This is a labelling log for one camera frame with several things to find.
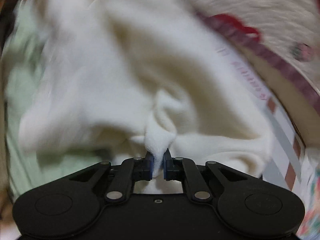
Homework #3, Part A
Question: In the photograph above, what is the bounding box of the cream fleece garment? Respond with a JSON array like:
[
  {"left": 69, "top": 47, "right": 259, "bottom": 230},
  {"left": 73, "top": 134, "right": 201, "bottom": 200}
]
[{"left": 18, "top": 0, "right": 273, "bottom": 193}]

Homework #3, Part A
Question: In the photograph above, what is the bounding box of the light green cloth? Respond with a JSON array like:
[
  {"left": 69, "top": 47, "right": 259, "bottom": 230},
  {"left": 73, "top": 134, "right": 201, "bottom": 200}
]
[{"left": 1, "top": 4, "right": 111, "bottom": 199}]

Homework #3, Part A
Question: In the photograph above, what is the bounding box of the plaid bed blanket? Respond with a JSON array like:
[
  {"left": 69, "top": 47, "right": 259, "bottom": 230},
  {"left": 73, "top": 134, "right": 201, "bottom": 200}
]
[{"left": 263, "top": 96, "right": 304, "bottom": 194}]

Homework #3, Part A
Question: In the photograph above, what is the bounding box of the floral bed sheet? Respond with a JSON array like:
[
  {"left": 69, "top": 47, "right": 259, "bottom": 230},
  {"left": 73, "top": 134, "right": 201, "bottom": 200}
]
[{"left": 298, "top": 147, "right": 319, "bottom": 239}]

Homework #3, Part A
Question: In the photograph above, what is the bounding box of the bear print quilt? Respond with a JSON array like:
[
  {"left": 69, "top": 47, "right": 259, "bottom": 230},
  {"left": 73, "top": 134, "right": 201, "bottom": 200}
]
[{"left": 187, "top": 0, "right": 319, "bottom": 93}]

